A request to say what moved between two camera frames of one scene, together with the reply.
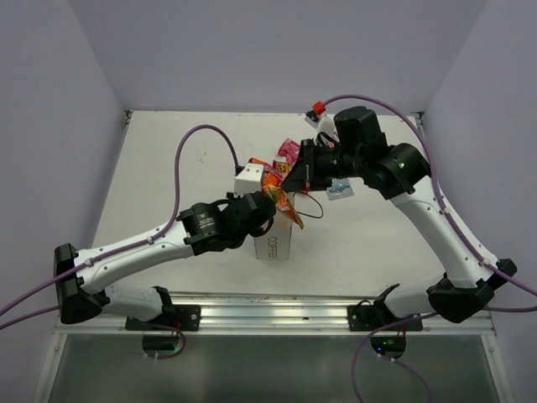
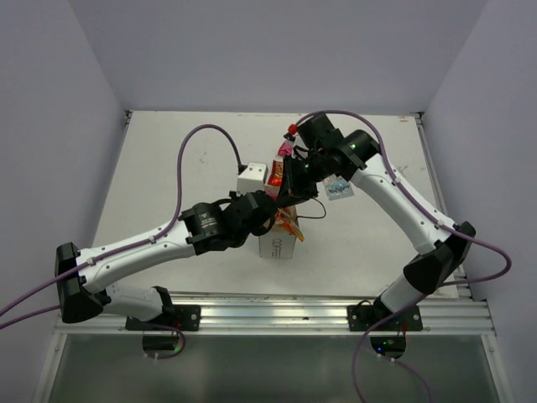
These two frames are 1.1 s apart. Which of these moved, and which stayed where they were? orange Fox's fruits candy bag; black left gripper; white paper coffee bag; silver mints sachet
Moved: orange Fox's fruits candy bag
Stayed: black left gripper; silver mints sachet; white paper coffee bag
